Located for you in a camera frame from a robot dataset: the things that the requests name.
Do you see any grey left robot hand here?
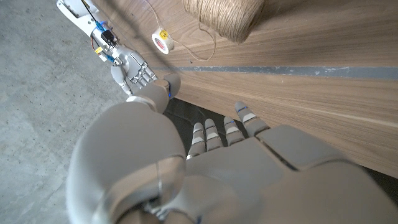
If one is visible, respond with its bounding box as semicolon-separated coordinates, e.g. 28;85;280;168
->
65;73;398;224

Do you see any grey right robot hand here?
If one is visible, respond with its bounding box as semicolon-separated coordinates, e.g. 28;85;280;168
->
110;44;159;96

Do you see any jute twine strand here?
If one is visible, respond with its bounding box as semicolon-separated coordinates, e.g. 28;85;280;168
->
143;0;217;62

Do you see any brown jute twine spool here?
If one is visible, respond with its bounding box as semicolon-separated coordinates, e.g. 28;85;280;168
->
182;0;265;44

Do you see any white adhesive tape roll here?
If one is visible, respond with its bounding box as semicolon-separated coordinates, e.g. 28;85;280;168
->
151;27;175;55

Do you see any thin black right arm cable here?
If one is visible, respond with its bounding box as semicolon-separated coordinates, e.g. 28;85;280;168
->
81;0;100;23

